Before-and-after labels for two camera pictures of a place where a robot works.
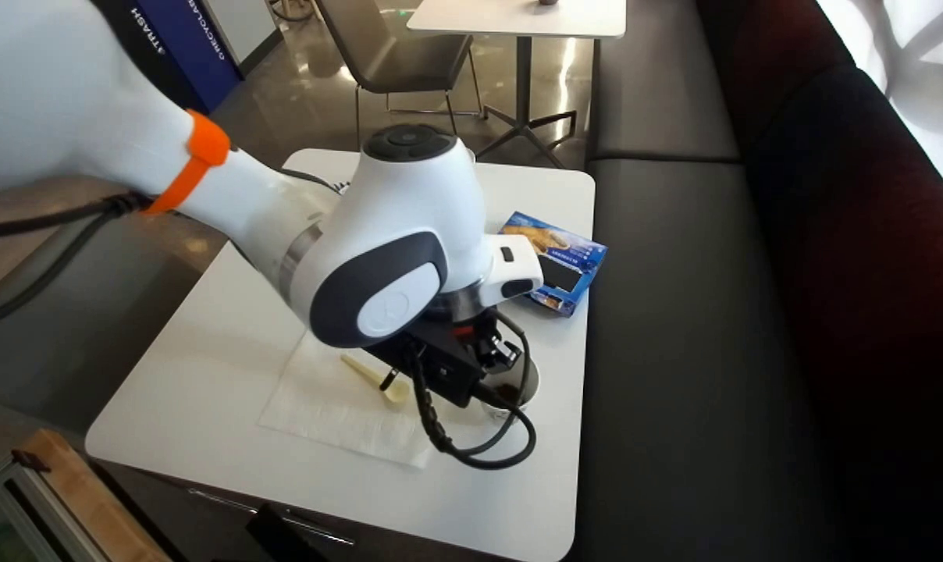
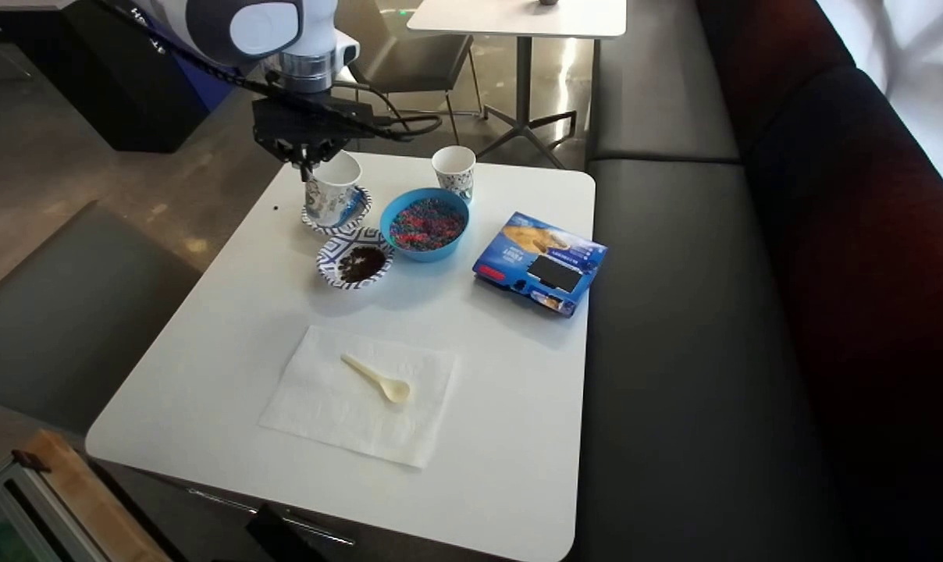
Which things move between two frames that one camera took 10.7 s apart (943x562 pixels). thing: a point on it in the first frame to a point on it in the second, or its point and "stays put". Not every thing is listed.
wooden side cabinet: x=50 y=505 stays put
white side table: x=522 y=19 stays put
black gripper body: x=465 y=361 to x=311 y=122
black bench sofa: x=778 y=336 stays put
